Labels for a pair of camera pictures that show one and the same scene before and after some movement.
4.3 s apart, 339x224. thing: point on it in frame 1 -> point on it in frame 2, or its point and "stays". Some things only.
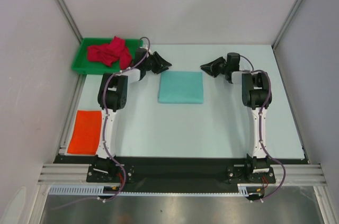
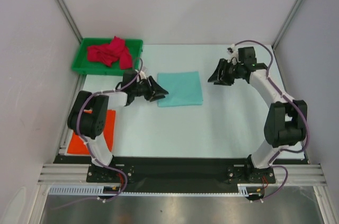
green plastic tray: x=81 y=64 stays
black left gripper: x=161 y=65 -> x=154 y=88
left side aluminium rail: x=72 y=110 stays
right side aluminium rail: x=305 y=156 stays
